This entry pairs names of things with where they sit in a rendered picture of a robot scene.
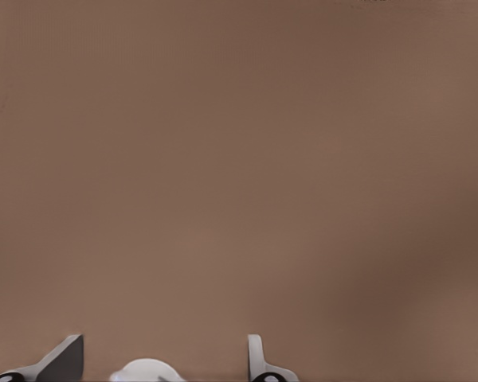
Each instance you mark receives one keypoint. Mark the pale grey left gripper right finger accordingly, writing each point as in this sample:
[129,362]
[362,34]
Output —
[256,358]

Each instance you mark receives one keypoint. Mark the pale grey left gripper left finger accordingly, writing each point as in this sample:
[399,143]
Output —
[59,360]

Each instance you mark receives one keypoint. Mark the white rounded object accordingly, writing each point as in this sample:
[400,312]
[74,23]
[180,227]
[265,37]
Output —
[147,371]

